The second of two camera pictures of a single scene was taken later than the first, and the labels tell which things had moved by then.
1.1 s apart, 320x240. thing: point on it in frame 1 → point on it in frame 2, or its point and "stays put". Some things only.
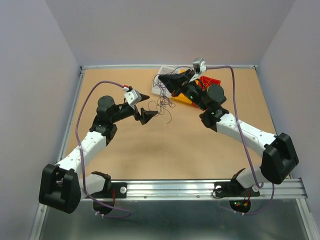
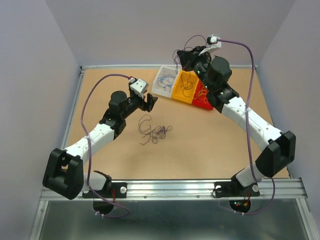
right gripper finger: x=174 y=82 → x=187 y=58
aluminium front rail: x=290 y=189 stays put
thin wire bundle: x=167 y=100 → x=154 y=133
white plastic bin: x=158 y=88 stays put
